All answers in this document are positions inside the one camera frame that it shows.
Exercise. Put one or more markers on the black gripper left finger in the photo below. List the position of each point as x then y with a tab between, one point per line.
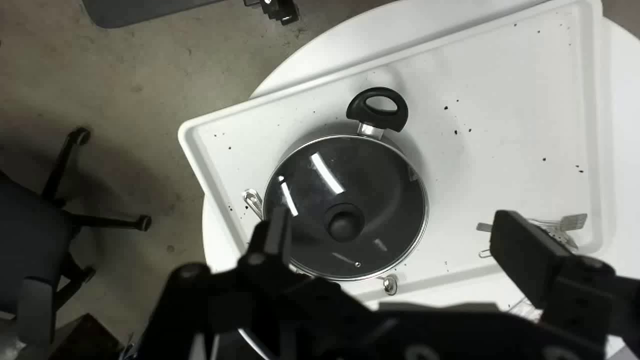
271	240

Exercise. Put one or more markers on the round white table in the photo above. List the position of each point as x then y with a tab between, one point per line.
406	22

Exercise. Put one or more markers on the white plastic tray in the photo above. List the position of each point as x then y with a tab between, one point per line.
393	169

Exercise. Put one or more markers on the glass pot lid black knob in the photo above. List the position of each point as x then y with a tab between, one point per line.
346	206

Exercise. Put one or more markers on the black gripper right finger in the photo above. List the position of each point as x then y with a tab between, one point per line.
532	257

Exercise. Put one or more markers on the black office chair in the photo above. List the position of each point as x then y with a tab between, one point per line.
37	268

